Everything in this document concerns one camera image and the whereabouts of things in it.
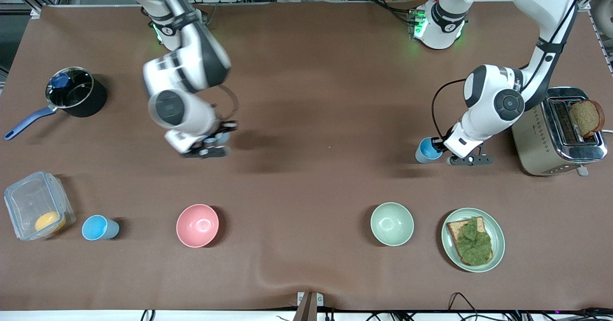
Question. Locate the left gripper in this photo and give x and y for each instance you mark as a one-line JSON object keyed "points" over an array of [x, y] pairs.
{"points": [[441, 143]]}

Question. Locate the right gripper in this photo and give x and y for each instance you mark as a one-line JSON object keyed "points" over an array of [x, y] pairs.
{"points": [[224, 130]]}

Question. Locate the blue plastic cup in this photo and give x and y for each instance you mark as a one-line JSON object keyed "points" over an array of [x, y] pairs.
{"points": [[98, 227], [216, 139], [426, 151]]}

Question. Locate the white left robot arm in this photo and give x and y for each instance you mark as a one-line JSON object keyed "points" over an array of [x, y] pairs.
{"points": [[498, 103]]}

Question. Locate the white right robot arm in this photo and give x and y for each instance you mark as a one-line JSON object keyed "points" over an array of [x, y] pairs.
{"points": [[182, 110]]}

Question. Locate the square brown bread slice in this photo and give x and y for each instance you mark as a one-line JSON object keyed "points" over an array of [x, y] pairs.
{"points": [[452, 230]]}

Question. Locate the pale green bowl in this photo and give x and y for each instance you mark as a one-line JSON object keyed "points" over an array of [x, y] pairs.
{"points": [[391, 224]]}

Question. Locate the beige chrome toaster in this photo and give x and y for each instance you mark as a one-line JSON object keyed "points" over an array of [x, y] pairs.
{"points": [[536, 139]]}

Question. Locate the pink bowl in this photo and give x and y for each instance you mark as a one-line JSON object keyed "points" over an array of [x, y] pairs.
{"points": [[197, 225]]}

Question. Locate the brown table cloth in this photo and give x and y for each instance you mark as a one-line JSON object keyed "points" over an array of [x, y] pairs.
{"points": [[311, 191]]}

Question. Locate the green lettuce leaf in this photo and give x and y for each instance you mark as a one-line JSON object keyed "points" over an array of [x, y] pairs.
{"points": [[474, 244]]}

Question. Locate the pale green plate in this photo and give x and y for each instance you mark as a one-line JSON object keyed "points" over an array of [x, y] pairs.
{"points": [[498, 239]]}

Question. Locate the round-topped brown bread slice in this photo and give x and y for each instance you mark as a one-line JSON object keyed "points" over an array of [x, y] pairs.
{"points": [[586, 117]]}

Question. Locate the glass lid blue knob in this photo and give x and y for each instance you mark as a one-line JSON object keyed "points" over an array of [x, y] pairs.
{"points": [[76, 88]]}

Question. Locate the orange round food piece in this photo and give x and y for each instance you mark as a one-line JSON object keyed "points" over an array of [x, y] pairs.
{"points": [[50, 221]]}

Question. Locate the clear plastic food container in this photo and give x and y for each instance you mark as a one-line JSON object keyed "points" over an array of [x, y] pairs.
{"points": [[28, 196]]}

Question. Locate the notched metal rail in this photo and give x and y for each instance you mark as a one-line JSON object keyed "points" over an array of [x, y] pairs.
{"points": [[604, 38]]}

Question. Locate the metal table edge bracket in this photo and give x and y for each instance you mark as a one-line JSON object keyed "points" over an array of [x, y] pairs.
{"points": [[309, 306]]}

